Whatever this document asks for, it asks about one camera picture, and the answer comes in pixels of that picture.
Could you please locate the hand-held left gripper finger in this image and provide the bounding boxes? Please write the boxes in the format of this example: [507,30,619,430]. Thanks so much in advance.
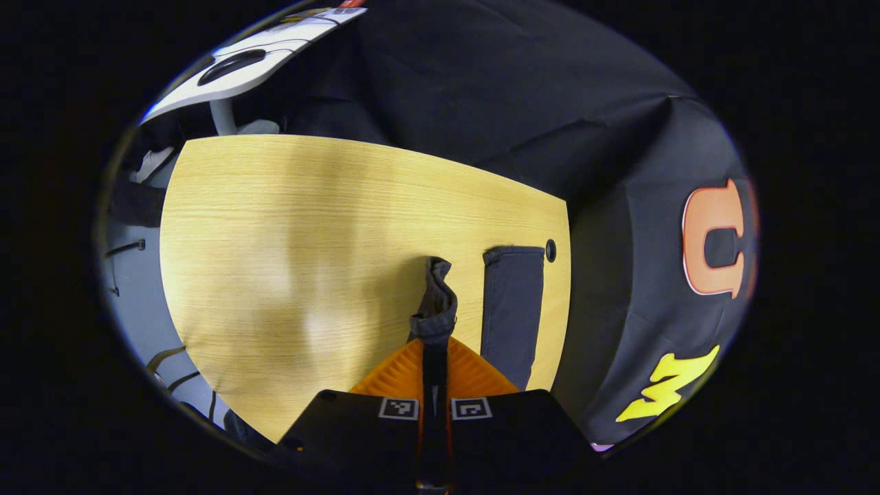
[435,336,596,491]
[278,338,436,490]

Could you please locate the black jeans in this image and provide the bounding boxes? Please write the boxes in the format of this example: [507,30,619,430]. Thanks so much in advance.
[408,245,547,391]

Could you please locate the black backdrop cloth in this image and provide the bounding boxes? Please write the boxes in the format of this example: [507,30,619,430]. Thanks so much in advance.
[275,0,758,449]

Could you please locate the black computer mouse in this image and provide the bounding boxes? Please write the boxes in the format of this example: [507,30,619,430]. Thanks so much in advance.
[198,48,267,87]

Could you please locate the black floor cable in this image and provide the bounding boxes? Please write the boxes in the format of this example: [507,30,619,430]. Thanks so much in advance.
[103,239,146,298]

